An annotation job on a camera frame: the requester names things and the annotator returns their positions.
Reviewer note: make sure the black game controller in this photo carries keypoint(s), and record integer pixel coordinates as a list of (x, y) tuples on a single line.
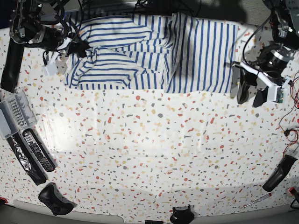
[(48, 197)]

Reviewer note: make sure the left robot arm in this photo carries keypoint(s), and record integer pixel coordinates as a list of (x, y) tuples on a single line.
[(274, 58)]

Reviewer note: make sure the black handheld device right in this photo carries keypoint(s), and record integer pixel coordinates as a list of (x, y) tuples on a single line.
[(280, 173)]

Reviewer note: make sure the blue striped white t-shirt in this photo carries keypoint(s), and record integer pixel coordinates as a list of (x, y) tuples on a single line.
[(176, 54)]

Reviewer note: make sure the black tube left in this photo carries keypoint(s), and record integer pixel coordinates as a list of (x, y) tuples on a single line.
[(12, 66)]

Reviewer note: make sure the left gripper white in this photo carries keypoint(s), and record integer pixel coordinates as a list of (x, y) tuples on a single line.
[(273, 92)]

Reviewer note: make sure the black foil packet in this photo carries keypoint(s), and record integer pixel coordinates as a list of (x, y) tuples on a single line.
[(26, 160)]

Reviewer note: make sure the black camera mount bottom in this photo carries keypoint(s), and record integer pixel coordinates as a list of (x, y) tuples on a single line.
[(182, 215)]

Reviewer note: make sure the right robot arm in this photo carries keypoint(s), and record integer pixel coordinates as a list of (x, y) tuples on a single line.
[(56, 37)]

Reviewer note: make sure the black remote control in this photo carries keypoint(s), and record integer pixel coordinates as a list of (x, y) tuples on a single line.
[(38, 150)]

